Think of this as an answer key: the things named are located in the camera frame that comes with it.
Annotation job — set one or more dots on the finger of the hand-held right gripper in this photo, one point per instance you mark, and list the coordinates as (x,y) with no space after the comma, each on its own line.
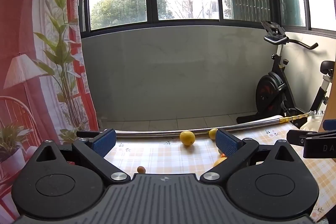
(296,137)
(330,124)

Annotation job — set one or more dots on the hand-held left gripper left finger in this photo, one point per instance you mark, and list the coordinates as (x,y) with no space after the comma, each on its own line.
(105,141)

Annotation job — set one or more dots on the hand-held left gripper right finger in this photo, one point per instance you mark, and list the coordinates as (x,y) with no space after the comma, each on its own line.
(228,144)

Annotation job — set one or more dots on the large yellow lemon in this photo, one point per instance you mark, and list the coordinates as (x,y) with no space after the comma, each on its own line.
(219,161)

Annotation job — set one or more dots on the small brown kiwi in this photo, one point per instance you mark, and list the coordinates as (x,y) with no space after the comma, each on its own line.
(141,169)

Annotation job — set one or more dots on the translucent white plastic object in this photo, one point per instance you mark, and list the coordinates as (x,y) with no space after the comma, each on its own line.
(312,124)

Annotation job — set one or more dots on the wooden board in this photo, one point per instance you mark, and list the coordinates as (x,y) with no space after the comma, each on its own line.
(332,98)

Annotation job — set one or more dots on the telescopic metal pole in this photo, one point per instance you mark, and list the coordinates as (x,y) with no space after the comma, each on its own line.
(157,133)

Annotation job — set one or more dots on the black exercise bike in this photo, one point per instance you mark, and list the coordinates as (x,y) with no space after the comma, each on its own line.
(270,90)

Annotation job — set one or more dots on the plaid flower tablecloth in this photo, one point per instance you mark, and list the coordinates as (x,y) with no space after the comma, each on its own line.
(162,155)

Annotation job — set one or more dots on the printed backdrop cloth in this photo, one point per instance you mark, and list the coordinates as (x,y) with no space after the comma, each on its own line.
(26,29)

